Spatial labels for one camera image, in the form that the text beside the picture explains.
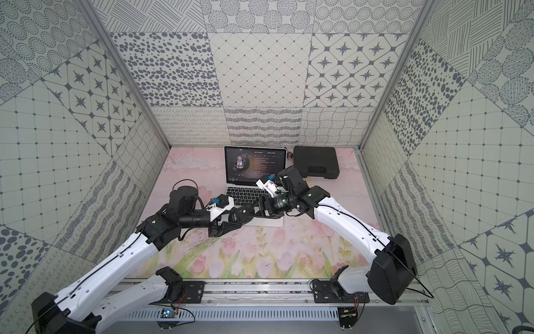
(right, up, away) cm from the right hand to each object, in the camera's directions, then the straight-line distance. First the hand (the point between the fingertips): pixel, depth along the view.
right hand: (253, 217), depth 70 cm
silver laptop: (-8, +17, +29) cm, 35 cm away
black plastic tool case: (+30, +20, +40) cm, 54 cm away
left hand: (-6, +2, 0) cm, 6 cm away
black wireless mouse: (-4, +1, -2) cm, 5 cm away
